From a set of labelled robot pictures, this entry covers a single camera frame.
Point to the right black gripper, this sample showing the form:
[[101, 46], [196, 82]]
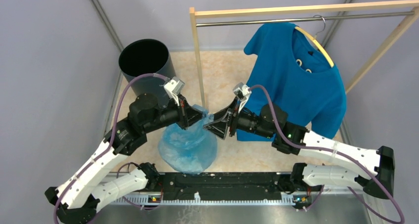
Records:
[[230, 115]]

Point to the wooden clothes rack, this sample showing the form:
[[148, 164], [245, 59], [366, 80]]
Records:
[[410, 17]]

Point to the black cylindrical trash bin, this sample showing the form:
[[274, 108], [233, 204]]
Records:
[[147, 56]]

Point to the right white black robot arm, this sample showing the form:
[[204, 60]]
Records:
[[371, 169]]

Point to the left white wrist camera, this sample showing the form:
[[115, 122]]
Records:
[[173, 89]]

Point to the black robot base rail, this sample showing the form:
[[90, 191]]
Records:
[[234, 188]]

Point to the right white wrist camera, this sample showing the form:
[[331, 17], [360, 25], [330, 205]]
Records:
[[243, 93]]

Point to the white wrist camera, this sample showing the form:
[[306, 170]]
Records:
[[173, 89], [243, 93]]

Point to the yellow clothes hanger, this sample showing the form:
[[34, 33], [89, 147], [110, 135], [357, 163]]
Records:
[[313, 39]]

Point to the blue t-shirt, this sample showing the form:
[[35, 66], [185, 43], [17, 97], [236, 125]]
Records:
[[296, 77]]

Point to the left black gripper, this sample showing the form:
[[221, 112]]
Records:
[[186, 112]]

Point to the blue plastic trash bag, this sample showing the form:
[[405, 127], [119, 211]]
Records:
[[189, 151]]

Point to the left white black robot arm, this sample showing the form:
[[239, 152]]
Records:
[[81, 197]]

